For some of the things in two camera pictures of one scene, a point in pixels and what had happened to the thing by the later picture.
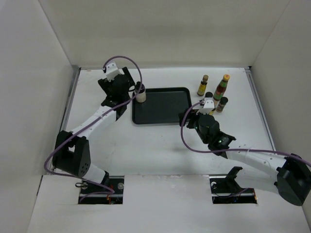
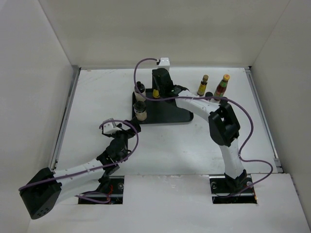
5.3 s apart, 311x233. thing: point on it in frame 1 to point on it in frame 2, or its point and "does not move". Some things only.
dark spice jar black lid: [208, 94] does not move
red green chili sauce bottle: [220, 89] does not move
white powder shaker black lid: [141, 96] does not move
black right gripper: [192, 115] to [154, 86]
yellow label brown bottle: [201, 88] does not move
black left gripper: [107, 86] to [129, 132]
